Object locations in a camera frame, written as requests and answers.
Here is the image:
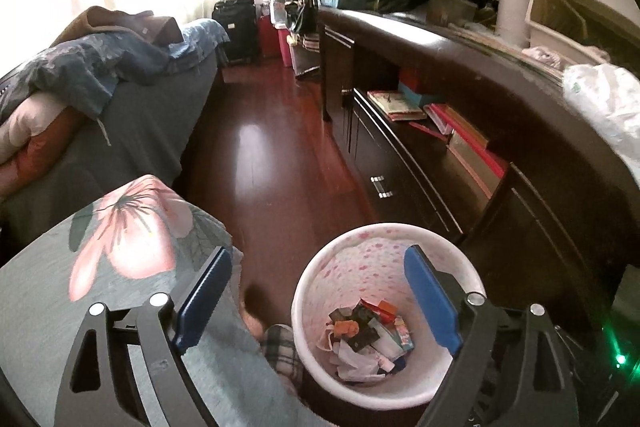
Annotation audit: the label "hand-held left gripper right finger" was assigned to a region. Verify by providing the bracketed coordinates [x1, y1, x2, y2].
[404, 244, 581, 427]

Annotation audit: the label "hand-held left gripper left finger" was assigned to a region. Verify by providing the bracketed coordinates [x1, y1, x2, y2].
[52, 246, 236, 427]

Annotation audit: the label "white paper packet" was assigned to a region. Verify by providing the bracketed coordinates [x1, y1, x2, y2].
[372, 334, 406, 364]

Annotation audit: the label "dark snack wrapper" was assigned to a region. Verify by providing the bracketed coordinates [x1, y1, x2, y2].
[345, 307, 383, 351]

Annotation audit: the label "white pink-speckled waste bin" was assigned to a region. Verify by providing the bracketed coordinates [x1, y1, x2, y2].
[291, 223, 488, 413]

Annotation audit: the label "person's foot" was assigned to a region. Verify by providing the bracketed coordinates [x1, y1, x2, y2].
[240, 291, 267, 339]

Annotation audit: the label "plaid slipper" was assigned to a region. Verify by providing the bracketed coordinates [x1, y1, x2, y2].
[260, 324, 307, 389]

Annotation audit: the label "grey floral tablecloth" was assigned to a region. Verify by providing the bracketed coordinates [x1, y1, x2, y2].
[0, 174, 311, 427]

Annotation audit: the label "dark wooden dresser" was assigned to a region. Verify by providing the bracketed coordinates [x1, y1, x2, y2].
[317, 6, 640, 427]

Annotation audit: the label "books on cabinet shelf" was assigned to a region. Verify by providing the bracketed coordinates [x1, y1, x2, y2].
[424, 103, 509, 198]

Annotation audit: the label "bed with grey sheet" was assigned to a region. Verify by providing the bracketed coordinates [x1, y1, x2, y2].
[0, 7, 232, 234]

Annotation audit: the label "illustrated book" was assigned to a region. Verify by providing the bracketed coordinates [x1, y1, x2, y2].
[367, 90, 429, 124]

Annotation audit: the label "small teal box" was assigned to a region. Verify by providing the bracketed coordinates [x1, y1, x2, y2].
[397, 82, 447, 108]

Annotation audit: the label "red pillow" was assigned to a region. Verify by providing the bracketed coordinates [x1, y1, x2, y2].
[0, 109, 97, 188]

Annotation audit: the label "pink folded quilt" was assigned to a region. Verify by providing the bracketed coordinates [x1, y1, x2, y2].
[0, 94, 77, 164]

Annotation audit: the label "white plastic bag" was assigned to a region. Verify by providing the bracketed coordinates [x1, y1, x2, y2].
[562, 63, 640, 171]

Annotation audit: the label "blue floral duvet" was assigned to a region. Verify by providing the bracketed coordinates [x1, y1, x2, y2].
[0, 19, 231, 118]

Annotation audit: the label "pink plastic container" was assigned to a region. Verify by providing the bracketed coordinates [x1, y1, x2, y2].
[277, 27, 297, 68]

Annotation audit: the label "black suitcase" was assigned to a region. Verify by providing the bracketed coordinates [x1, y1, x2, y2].
[211, 0, 261, 68]

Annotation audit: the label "red storage bin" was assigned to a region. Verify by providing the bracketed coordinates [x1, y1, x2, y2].
[257, 14, 282, 58]

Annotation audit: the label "brown jacket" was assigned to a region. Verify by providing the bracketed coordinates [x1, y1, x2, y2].
[52, 6, 185, 48]

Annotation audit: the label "black handbag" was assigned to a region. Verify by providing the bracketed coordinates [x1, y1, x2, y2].
[285, 0, 319, 34]

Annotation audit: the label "white paper roll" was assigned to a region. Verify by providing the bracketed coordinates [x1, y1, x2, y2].
[495, 0, 533, 48]

